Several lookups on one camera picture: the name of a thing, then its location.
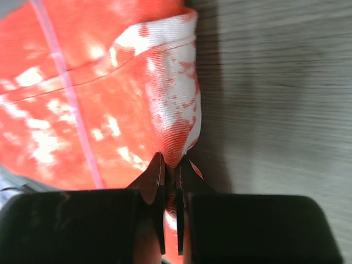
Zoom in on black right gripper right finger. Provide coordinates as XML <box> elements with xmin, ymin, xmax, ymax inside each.
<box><xmin>174</xmin><ymin>157</ymin><xmax>217</xmax><ymax>255</ymax></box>

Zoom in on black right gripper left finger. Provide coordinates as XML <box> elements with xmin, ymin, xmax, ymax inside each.
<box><xmin>127</xmin><ymin>152</ymin><xmax>166</xmax><ymax>255</ymax></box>

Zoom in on orange tie-dye trousers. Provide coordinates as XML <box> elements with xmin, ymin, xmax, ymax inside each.
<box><xmin>1</xmin><ymin>1</ymin><xmax>201</xmax><ymax>263</ymax></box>

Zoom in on blue wire hanger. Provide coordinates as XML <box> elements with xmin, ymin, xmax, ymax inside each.
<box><xmin>30</xmin><ymin>1</ymin><xmax>105</xmax><ymax>189</ymax></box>

